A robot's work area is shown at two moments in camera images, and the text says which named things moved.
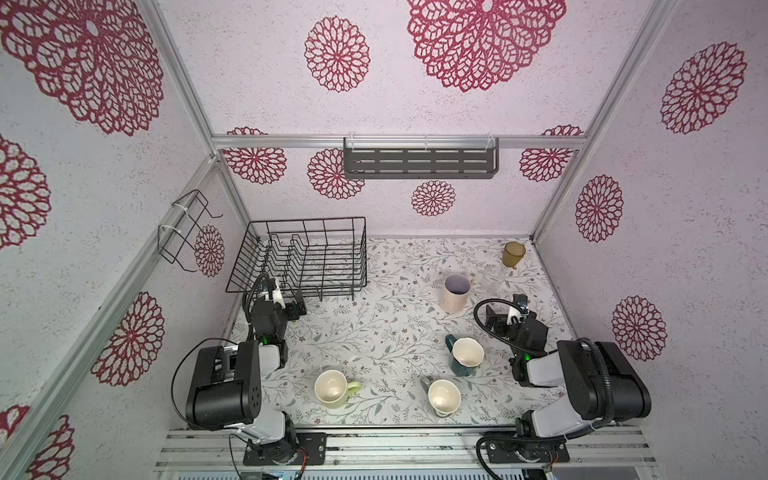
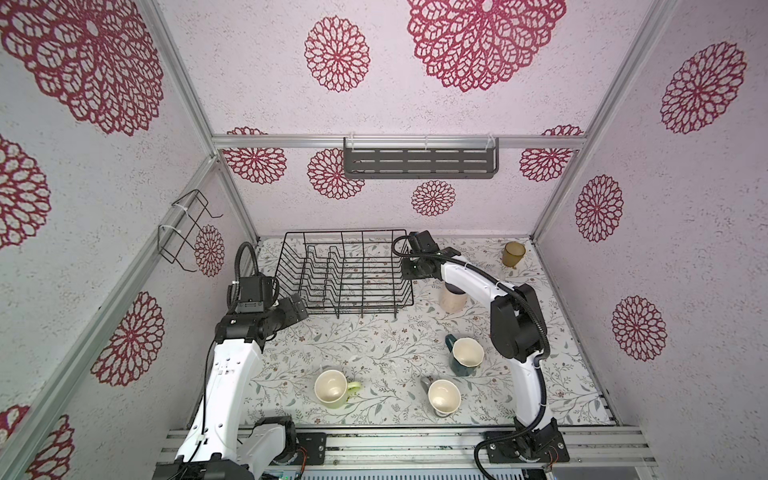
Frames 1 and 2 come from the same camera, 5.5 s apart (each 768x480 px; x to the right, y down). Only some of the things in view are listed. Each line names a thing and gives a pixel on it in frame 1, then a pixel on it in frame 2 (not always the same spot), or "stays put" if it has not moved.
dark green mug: x=467 y=353 stays put
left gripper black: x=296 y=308 stays put
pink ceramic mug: x=456 y=292 stays put
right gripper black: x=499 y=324 -> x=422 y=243
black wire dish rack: x=314 y=257 -> x=342 y=272
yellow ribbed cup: x=513 y=253 stays put
